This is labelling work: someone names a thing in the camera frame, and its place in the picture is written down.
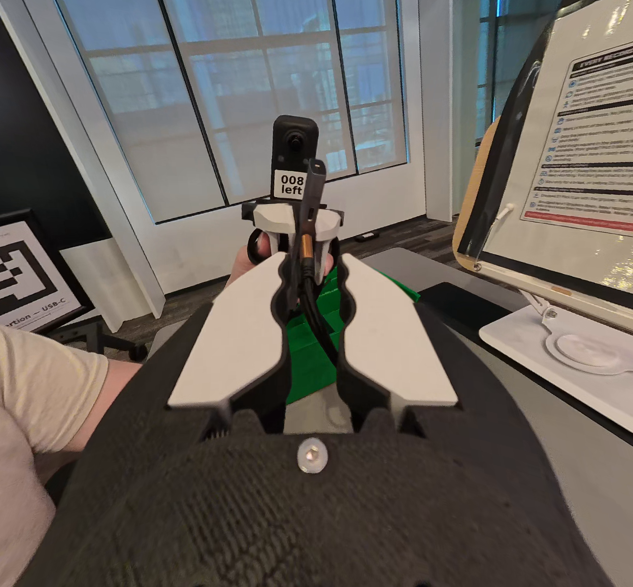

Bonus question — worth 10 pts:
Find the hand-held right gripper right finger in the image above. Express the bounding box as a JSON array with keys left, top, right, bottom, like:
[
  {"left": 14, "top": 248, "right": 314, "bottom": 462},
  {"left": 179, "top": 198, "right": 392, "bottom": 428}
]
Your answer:
[{"left": 336, "top": 252, "right": 461, "bottom": 422}]

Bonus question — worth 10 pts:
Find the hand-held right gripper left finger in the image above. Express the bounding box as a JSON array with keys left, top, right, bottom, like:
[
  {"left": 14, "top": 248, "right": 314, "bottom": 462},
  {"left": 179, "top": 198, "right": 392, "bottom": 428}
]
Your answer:
[{"left": 167, "top": 252, "right": 293, "bottom": 420}]

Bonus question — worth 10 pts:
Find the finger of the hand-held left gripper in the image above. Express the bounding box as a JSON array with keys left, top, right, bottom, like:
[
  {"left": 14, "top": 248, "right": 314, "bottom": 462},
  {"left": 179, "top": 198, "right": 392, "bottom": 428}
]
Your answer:
[
  {"left": 312, "top": 207, "right": 343, "bottom": 279},
  {"left": 252, "top": 202, "right": 298, "bottom": 254}
]

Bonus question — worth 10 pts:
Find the black usb-c cable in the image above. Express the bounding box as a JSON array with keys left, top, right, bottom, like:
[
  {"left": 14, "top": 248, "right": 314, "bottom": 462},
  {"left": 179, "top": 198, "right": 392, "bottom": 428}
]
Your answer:
[{"left": 289, "top": 235, "right": 343, "bottom": 367}]

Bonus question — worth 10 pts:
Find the grey usb hub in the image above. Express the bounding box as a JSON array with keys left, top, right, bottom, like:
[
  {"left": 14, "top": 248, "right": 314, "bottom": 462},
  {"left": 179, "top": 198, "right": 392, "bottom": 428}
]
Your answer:
[{"left": 296, "top": 158, "right": 325, "bottom": 238}]

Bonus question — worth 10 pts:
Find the green plastic bin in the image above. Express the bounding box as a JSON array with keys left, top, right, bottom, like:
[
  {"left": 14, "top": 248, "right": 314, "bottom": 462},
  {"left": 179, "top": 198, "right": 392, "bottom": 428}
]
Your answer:
[{"left": 281, "top": 265, "right": 421, "bottom": 406}]

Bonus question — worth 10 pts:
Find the person's left hand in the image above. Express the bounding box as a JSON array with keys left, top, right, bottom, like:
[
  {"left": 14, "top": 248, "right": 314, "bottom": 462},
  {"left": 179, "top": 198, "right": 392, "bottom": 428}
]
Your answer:
[{"left": 225, "top": 232, "right": 279, "bottom": 288}]

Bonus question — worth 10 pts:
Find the large glass window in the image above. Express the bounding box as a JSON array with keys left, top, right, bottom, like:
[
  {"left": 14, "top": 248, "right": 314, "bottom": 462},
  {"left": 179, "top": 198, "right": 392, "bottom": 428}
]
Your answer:
[
  {"left": 35, "top": 0, "right": 411, "bottom": 226},
  {"left": 452, "top": 0, "right": 562, "bottom": 143}
]

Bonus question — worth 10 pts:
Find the white folding stand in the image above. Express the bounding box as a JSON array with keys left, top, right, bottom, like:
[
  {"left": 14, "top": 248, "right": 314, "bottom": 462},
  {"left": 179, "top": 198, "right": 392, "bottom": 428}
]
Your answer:
[{"left": 479, "top": 289, "right": 633, "bottom": 434}]

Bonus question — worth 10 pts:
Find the black wheeled sign stand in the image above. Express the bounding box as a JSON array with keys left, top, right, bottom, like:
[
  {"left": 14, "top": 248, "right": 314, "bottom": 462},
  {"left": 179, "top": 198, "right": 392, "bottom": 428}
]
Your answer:
[{"left": 49, "top": 315, "right": 149, "bottom": 364}]

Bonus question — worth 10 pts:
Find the black framed marker sign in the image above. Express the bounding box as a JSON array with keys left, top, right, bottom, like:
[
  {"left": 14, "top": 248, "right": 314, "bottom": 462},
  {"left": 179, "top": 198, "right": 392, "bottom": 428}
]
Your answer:
[{"left": 0, "top": 208, "right": 96, "bottom": 335}]

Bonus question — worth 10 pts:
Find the wood-edged instruction board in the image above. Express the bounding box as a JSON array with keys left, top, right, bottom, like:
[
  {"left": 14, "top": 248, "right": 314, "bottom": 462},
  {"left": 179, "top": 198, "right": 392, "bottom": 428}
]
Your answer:
[{"left": 452, "top": 0, "right": 633, "bottom": 311}]

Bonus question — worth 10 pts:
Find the large black panel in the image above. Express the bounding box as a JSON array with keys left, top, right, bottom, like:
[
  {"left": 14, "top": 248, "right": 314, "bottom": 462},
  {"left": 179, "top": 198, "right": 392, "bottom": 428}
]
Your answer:
[{"left": 0, "top": 18, "right": 113, "bottom": 242}]

